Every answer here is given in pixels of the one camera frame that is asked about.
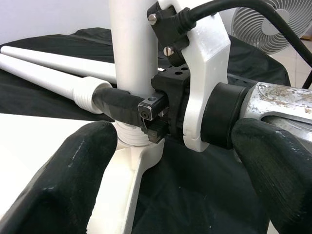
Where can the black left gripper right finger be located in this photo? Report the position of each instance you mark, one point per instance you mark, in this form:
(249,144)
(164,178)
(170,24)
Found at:
(280,170)

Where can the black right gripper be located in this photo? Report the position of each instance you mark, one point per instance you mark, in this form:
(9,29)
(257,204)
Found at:
(175,97)

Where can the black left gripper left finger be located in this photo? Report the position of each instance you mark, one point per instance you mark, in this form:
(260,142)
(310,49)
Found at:
(61,182)

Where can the white plastic table leg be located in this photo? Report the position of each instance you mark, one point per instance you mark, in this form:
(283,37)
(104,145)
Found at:
(36,75)
(48,57)
(134,48)

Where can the white plastic table top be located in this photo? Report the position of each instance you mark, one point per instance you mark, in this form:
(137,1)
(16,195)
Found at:
(24,136)

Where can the black table cloth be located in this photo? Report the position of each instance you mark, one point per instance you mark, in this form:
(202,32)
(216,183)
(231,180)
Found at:
(195,195)

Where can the white round fan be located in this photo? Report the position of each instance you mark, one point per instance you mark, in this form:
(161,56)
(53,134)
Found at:
(270,26)

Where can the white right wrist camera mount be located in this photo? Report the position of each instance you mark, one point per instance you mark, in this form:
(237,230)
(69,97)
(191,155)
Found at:
(209,61)

